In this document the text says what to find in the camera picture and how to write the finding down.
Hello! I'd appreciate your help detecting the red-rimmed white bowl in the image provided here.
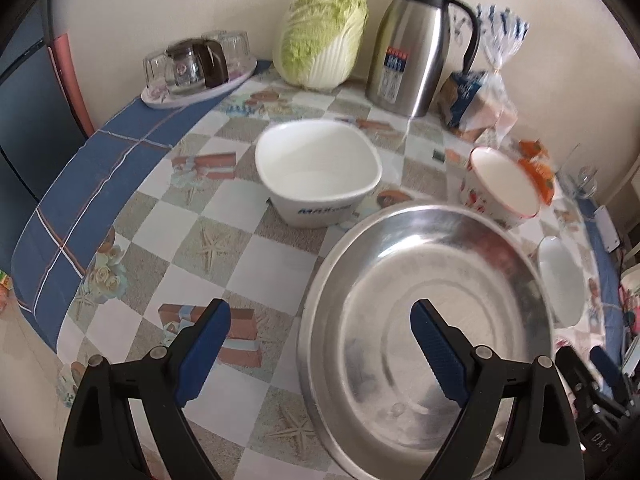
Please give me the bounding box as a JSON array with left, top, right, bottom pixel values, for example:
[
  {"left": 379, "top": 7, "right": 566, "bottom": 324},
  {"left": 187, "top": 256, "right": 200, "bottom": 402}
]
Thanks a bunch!
[{"left": 460, "top": 146, "right": 541, "bottom": 230}]

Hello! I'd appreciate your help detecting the white square MAX bowl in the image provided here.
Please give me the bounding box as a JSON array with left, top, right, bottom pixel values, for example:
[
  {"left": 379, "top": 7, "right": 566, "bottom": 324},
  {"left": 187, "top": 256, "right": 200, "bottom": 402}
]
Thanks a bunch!
[{"left": 255, "top": 119, "right": 383, "bottom": 229}]

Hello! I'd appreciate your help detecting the small white round bowl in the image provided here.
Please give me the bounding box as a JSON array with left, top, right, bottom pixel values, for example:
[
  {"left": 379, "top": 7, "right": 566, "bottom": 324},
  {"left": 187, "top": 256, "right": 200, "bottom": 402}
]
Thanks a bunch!
[{"left": 535, "top": 236, "right": 586, "bottom": 328}]

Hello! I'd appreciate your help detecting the white power strip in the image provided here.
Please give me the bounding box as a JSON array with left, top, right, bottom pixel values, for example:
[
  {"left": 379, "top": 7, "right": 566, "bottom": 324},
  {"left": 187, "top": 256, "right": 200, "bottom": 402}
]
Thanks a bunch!
[{"left": 594, "top": 205, "right": 620, "bottom": 252}]

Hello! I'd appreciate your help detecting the large stainless steel bowl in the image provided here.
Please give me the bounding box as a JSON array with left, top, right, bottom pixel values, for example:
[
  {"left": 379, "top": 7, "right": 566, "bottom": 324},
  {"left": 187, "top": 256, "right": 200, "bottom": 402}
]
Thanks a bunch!
[{"left": 297, "top": 200, "right": 552, "bottom": 479}]

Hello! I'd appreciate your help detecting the clear glass mug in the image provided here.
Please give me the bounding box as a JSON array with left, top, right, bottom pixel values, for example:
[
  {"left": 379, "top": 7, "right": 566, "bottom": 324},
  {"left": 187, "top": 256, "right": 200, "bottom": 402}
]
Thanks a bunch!
[{"left": 556, "top": 143, "right": 598, "bottom": 200}]

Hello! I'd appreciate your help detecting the orange snack packet front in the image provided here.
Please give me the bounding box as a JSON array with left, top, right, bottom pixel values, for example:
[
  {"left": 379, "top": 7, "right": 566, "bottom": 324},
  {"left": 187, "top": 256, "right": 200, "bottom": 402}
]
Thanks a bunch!
[{"left": 518, "top": 158, "right": 555, "bottom": 206}]

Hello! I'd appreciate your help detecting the orange snack packet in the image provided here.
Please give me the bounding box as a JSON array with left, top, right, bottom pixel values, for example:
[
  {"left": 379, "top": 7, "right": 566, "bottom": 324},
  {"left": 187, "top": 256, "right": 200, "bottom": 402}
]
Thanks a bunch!
[
  {"left": 518, "top": 158, "right": 555, "bottom": 206},
  {"left": 518, "top": 140, "right": 549, "bottom": 159}
]

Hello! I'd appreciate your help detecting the patterned blue-edged tablecloth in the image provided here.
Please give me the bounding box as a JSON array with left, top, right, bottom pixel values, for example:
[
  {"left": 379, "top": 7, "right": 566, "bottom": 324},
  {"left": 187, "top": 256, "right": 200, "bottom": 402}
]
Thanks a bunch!
[{"left": 10, "top": 58, "right": 626, "bottom": 480}]

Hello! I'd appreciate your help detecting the orange snack packet back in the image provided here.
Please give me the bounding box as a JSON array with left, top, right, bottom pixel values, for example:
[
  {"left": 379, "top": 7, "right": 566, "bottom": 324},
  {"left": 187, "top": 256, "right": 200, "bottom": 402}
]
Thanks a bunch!
[{"left": 518, "top": 140, "right": 549, "bottom": 159}]

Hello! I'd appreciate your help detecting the white oval tray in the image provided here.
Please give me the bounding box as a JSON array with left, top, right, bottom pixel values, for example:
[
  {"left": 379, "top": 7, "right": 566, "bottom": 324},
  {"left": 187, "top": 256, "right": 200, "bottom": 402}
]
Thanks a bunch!
[{"left": 140, "top": 55, "right": 258, "bottom": 110}]

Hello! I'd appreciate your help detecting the bagged sliced bread loaf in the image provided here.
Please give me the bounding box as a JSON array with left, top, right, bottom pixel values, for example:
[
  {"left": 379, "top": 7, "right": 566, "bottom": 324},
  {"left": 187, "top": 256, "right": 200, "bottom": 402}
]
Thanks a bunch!
[{"left": 436, "top": 4, "right": 529, "bottom": 148}]

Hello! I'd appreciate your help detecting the upturned clear glass left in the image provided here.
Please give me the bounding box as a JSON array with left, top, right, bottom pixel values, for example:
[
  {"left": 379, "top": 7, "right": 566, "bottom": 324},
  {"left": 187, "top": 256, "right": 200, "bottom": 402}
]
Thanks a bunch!
[{"left": 143, "top": 50, "right": 168, "bottom": 91}]

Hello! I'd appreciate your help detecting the upturned clear glass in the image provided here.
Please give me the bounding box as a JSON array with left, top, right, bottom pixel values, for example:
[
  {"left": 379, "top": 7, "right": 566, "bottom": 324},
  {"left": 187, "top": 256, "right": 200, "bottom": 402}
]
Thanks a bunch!
[
  {"left": 202, "top": 29, "right": 250, "bottom": 78},
  {"left": 143, "top": 50, "right": 168, "bottom": 91}
]

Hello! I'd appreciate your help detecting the upturned clear glass right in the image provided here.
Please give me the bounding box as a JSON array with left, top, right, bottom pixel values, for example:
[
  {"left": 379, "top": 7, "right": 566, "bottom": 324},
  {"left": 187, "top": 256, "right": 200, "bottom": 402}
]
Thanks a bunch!
[{"left": 202, "top": 29, "right": 250, "bottom": 78}]

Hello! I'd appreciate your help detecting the napa cabbage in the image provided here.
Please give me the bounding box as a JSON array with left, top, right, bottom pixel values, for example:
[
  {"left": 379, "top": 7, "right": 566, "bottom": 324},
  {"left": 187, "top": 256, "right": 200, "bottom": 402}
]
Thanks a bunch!
[{"left": 272, "top": 0, "right": 369, "bottom": 91}]

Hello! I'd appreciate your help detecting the stainless steel thermos jug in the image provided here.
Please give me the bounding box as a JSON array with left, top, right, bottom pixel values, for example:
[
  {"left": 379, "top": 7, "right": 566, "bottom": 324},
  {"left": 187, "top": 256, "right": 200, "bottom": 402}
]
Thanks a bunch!
[{"left": 366, "top": 0, "right": 480, "bottom": 118}]

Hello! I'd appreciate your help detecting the glass teapot brown handle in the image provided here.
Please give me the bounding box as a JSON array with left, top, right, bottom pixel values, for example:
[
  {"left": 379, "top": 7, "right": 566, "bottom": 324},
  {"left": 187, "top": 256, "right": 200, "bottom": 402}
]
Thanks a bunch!
[{"left": 165, "top": 38, "right": 229, "bottom": 93}]

